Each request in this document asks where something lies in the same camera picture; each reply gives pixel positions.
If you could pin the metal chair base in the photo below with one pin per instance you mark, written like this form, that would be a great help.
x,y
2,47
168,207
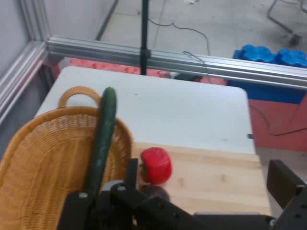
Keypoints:
x,y
279,25

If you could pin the red bell pepper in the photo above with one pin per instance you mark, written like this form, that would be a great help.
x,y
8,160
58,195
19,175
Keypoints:
x,y
157,165

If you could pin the long dark green cucumber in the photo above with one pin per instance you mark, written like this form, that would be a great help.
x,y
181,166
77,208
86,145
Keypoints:
x,y
106,124

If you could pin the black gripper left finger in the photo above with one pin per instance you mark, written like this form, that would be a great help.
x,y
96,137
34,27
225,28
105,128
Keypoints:
x,y
115,210

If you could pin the light wooden cutting board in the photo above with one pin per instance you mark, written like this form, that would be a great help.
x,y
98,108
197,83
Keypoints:
x,y
216,179

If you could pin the black tripod stand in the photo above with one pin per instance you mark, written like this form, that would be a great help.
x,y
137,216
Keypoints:
x,y
145,36

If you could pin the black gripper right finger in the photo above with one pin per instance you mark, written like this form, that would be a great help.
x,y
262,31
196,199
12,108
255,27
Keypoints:
x,y
292,191

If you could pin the aluminium profile frame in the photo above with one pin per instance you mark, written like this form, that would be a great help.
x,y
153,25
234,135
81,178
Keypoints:
x,y
168,57

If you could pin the red foam puzzle mats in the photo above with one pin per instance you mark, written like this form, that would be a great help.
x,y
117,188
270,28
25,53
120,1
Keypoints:
x,y
275,124

